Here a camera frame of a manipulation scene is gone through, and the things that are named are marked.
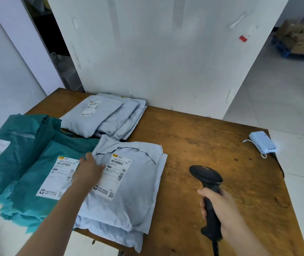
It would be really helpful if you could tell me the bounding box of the person's right hand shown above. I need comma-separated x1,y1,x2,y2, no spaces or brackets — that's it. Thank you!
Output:
197,188,246,240

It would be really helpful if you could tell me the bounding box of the person's left hand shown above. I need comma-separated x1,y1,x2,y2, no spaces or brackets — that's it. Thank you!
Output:
71,152,105,196

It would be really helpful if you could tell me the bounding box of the black barcode scanner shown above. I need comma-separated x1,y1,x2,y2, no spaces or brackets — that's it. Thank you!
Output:
189,165,224,242

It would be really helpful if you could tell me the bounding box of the grey mailer parcel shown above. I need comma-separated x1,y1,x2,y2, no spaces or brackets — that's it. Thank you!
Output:
95,96,140,137
99,95,145,140
84,134,164,233
73,153,168,254
97,93,148,142
60,95,124,138

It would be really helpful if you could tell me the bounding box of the person's right forearm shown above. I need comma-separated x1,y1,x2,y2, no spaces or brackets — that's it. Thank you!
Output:
222,223,273,256

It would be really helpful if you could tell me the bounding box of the person's left forearm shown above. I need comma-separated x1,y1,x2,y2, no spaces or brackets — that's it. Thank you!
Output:
15,181,90,256

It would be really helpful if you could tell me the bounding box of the grey mailer parcel, small label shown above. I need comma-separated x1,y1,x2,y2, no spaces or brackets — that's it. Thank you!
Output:
60,95,124,138

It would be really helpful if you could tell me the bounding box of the teal mailer parcel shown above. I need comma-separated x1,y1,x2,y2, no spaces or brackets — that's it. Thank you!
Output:
0,114,62,203
0,130,101,234

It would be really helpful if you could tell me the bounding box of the white power bank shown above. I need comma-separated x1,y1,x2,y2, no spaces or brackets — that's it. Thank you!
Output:
249,131,277,154

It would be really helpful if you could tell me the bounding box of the blue plastic pallet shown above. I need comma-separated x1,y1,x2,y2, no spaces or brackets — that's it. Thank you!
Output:
270,37,304,61

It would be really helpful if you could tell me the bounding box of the pile of cardboard boxes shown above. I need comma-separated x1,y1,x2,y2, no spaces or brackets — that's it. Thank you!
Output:
275,20,304,55

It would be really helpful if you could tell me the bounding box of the black coiled scanner cable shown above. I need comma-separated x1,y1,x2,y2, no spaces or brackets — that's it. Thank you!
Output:
212,238,221,256

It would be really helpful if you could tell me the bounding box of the white short cable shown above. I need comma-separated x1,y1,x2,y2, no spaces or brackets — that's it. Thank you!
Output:
242,140,268,159

